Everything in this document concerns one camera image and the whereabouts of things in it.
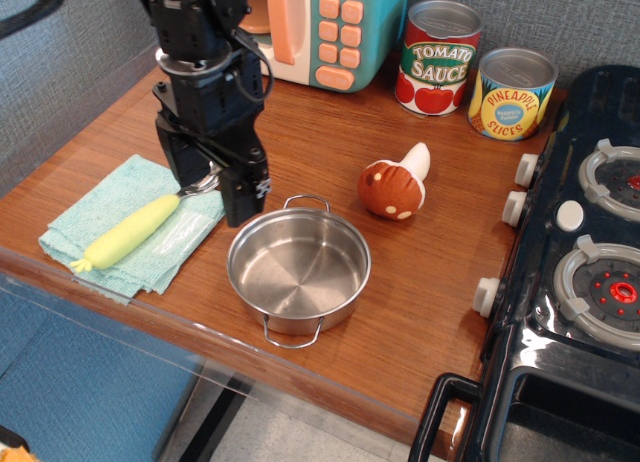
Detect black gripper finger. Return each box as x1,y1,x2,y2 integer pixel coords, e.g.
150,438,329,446
220,159,271,228

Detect tomato sauce can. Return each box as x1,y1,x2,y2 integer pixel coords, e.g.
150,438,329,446
395,0,483,116

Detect white stove knob lower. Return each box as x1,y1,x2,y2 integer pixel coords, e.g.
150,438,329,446
472,278,500,318

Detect brown plush mushroom toy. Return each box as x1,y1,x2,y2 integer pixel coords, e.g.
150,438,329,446
357,142,431,221

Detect stainless steel pot bowl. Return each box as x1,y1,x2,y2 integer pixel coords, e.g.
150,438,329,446
227,194,372,350

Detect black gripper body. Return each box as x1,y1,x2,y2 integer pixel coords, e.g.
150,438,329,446
154,51,268,182

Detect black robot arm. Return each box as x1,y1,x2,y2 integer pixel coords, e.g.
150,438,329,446
141,0,273,227

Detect teal toy microwave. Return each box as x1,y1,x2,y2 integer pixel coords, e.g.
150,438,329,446
248,0,408,93

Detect white stove knob middle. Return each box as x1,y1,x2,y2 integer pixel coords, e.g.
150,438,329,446
501,191,527,228

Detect black toy stove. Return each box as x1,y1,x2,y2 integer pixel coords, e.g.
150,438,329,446
410,65,639,461

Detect pineapple slices can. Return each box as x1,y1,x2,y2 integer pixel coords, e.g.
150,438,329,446
468,47,558,141

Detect light blue cloth napkin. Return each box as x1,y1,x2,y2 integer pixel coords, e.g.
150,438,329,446
39,155,225,305

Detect orange object bottom corner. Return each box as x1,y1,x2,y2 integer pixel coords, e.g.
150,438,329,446
0,446,39,462

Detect white stove knob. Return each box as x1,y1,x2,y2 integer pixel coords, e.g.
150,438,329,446
514,153,539,188
472,278,500,318
501,191,527,228

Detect orange microwave turntable plate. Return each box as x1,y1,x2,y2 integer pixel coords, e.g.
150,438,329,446
240,0,270,35

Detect white stove knob upper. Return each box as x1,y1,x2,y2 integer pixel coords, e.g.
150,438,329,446
514,153,539,188

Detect yellow-handled metal spoon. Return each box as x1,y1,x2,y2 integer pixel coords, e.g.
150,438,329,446
70,162,221,273

